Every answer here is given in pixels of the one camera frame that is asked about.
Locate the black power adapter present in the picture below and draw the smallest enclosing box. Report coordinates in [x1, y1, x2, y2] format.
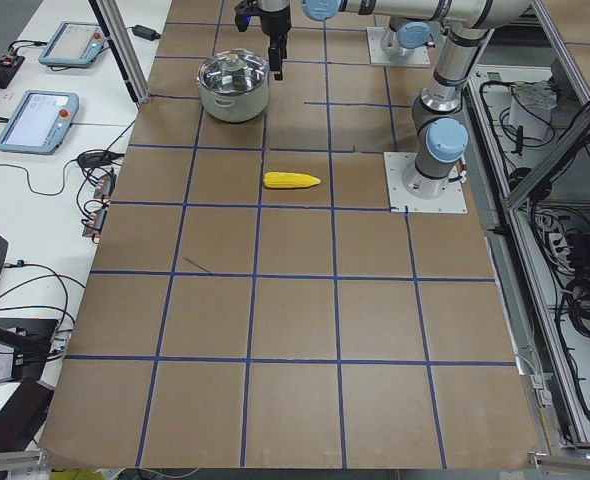
[132, 25, 161, 41]

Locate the yellow corn cob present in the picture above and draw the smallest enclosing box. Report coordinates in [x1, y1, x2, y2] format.
[263, 171, 321, 190]

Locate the white enamel cooking pot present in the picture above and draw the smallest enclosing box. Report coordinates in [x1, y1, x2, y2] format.
[196, 69, 269, 123]

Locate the black gripper corn arm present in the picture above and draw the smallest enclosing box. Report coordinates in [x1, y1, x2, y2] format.
[234, 0, 258, 32]

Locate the aluminium frame post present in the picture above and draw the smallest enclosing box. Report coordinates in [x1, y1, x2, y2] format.
[88, 0, 150, 105]

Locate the grey box device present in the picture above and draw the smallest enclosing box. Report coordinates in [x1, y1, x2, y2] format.
[0, 318, 58, 384]

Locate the aluminium side frame rail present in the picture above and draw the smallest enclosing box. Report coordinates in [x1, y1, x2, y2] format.
[468, 1, 590, 472]

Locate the upper blue teach pendant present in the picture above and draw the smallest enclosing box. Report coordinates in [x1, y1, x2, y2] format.
[38, 21, 105, 68]

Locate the glass pot lid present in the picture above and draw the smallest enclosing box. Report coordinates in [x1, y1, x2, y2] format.
[197, 48, 268, 95]

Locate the brown paper table cover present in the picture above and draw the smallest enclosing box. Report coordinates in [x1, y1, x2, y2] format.
[41, 1, 539, 469]

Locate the small circuit board upper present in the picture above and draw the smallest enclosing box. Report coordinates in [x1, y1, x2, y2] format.
[93, 174, 116, 200]

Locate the lower blue teach pendant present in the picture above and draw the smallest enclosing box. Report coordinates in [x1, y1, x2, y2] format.
[0, 90, 79, 155]

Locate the blue teach pendant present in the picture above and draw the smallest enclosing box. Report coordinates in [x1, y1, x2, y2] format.
[38, 21, 105, 68]
[0, 90, 79, 155]

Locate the black gripper lid arm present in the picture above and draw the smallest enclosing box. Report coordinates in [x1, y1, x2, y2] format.
[258, 7, 291, 81]

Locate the small circuit board lower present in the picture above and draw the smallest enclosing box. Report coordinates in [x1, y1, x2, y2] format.
[82, 208, 107, 239]

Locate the small circuit board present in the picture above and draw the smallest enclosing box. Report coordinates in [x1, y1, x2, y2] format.
[82, 208, 107, 239]
[93, 174, 116, 200]

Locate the black cable bundle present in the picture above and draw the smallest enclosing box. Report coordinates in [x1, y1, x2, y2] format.
[529, 199, 590, 351]

